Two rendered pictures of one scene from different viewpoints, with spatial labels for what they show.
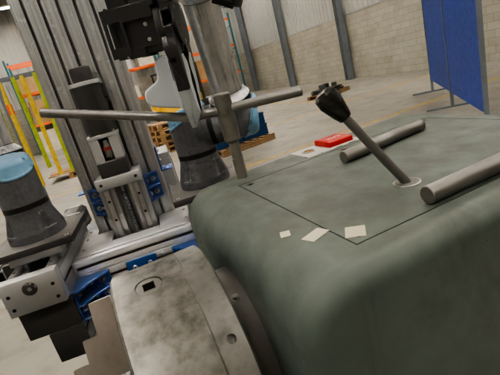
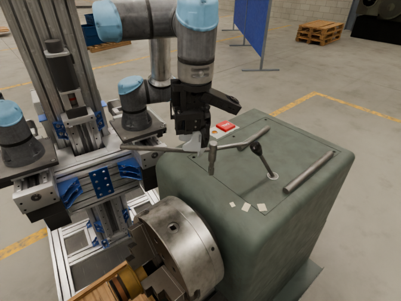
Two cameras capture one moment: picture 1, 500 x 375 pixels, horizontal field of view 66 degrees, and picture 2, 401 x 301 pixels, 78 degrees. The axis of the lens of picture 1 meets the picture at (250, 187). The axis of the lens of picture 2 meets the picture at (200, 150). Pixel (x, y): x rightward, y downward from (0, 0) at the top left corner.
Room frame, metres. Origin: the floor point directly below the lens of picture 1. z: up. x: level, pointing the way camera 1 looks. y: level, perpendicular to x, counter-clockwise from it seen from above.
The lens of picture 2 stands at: (0.02, 0.24, 1.81)
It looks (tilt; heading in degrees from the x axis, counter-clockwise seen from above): 37 degrees down; 338
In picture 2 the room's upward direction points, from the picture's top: straight up
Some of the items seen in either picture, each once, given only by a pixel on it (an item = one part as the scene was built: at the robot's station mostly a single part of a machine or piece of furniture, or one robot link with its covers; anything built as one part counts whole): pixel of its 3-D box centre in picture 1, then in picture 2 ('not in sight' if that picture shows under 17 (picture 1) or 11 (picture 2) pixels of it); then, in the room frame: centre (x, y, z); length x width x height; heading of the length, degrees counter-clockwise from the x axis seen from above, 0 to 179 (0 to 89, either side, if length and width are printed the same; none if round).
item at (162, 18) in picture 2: not in sight; (176, 18); (0.59, 0.06, 1.71); 0.11 x 0.11 x 0.08; 85
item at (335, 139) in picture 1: (333, 141); (225, 126); (0.81, -0.20, 1.26); 0.06 x 0.06 x 0.02; 19
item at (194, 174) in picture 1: (201, 166); (135, 114); (1.15, 0.12, 1.21); 0.15 x 0.15 x 0.10
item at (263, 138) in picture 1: (236, 128); (101, 30); (7.80, -0.04, 0.39); 1.20 x 0.80 x 0.79; 116
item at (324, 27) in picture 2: not in sight; (319, 31); (6.09, -6.03, 0.22); 1.25 x 0.86 x 0.44; 111
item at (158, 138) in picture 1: (178, 132); not in sight; (10.13, 1.43, 0.36); 1.26 x 0.86 x 0.73; 120
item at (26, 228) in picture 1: (32, 218); (19, 146); (1.06, 0.61, 1.21); 0.15 x 0.15 x 0.10
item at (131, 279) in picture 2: not in sight; (129, 282); (0.41, 0.30, 1.08); 0.09 x 0.09 x 0.09; 19
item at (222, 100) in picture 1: (231, 136); (212, 159); (0.51, 0.01, 1.37); 0.02 x 0.02 x 0.12
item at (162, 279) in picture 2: not in sight; (169, 288); (0.35, 0.20, 1.09); 0.12 x 0.11 x 0.05; 19
